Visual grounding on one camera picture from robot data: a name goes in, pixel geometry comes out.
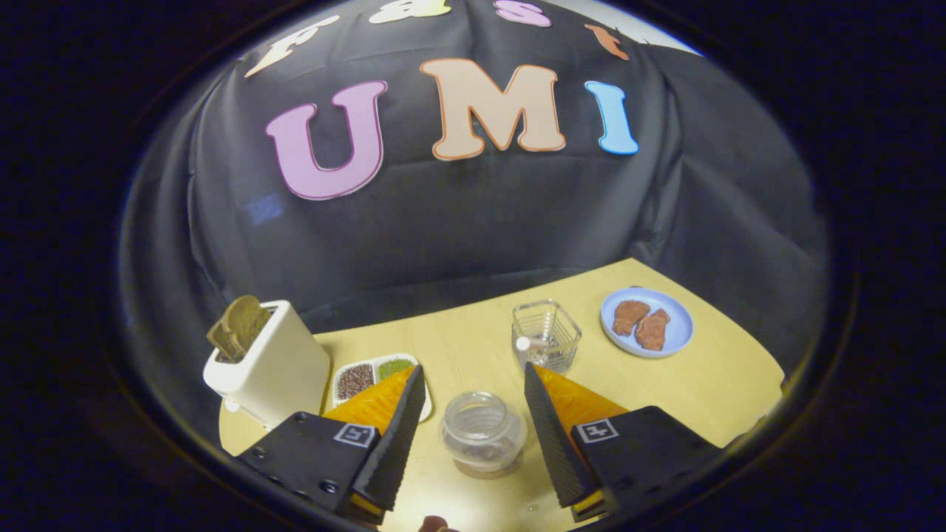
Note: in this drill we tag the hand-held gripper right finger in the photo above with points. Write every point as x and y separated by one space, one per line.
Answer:
554 443

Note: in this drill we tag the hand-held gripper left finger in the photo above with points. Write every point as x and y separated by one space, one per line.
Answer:
392 451

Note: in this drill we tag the clear glass bottle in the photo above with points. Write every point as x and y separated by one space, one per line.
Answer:
482 432

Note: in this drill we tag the brown beans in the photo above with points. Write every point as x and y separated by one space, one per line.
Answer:
355 380

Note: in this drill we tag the green beans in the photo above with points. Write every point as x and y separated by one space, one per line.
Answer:
395 366

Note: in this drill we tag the white divided tray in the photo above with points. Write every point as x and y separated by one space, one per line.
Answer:
375 360

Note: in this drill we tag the white striped straw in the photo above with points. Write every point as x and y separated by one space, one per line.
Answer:
523 343

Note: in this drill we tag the clear ribbed glass container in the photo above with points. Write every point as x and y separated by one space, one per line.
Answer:
550 325

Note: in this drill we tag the white toaster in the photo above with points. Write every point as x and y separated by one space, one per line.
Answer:
281 369

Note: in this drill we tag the wooden table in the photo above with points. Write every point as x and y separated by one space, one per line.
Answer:
473 325

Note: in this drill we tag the brown meat piece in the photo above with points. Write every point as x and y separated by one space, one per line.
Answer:
652 329
630 316

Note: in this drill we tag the light blue plate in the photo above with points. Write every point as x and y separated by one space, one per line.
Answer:
684 325

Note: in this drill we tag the toasted bread slice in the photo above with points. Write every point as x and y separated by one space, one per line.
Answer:
240 325

